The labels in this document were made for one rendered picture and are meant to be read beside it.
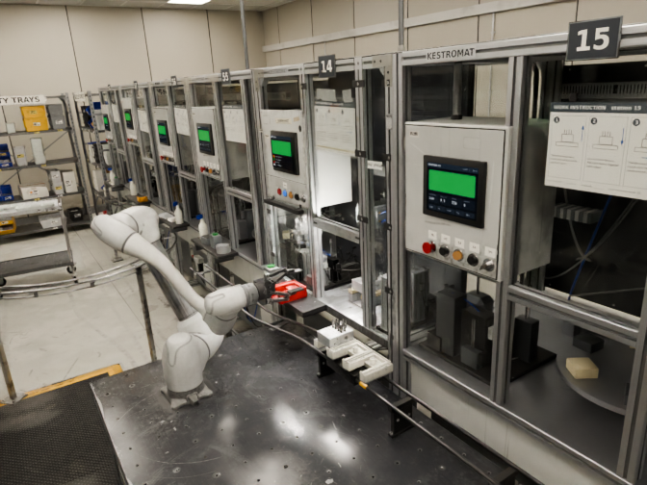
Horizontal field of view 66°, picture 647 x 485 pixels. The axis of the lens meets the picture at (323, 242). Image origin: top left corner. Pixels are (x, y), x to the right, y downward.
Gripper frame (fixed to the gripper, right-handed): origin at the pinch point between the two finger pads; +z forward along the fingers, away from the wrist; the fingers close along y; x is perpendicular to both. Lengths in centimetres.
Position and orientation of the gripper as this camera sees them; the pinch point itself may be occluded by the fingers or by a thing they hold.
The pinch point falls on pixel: (297, 280)
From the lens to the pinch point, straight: 221.1
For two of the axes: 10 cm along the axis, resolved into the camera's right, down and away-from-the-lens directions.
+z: 8.4, -2.1, 5.1
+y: -0.5, -9.5, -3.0
